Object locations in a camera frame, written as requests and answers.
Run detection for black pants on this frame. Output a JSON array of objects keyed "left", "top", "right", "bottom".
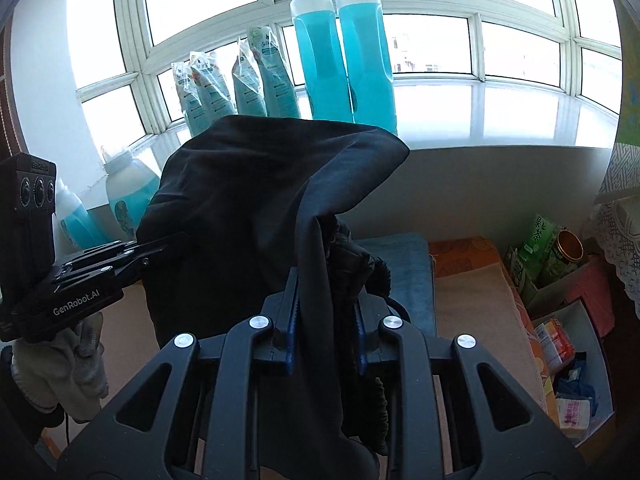
[{"left": 136, "top": 115, "right": 409, "bottom": 479}]

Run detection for left hand in grey glove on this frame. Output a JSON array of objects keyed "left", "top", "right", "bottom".
[{"left": 11, "top": 312, "right": 108, "bottom": 424}]

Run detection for large blue detergent jug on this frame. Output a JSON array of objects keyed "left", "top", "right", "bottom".
[{"left": 104, "top": 151, "right": 160, "bottom": 238}]

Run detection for folded blue jeans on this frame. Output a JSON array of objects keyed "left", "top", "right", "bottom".
[{"left": 356, "top": 233, "right": 436, "bottom": 336}]

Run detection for peach terry blanket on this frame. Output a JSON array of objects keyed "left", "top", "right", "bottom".
[{"left": 98, "top": 261, "right": 549, "bottom": 480}]

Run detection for refill pouch teal white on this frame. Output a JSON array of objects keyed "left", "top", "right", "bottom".
[{"left": 171, "top": 62, "right": 210, "bottom": 136}]

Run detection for open cardboard box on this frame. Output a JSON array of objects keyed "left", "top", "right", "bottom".
[{"left": 525, "top": 256, "right": 615, "bottom": 446}]

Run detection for round metal tin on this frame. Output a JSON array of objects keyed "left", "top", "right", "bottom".
[{"left": 540, "top": 229, "right": 584, "bottom": 283}]

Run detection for tall blue liquid bottle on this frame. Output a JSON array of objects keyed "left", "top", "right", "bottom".
[{"left": 290, "top": 0, "right": 354, "bottom": 122}]

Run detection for white lace tablecloth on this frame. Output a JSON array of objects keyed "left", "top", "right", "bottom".
[{"left": 592, "top": 143, "right": 639, "bottom": 314}]

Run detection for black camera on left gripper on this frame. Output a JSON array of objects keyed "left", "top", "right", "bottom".
[{"left": 1, "top": 153, "right": 56, "bottom": 301}]

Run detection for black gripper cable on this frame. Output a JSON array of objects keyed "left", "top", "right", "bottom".
[{"left": 60, "top": 408, "right": 74, "bottom": 453}]

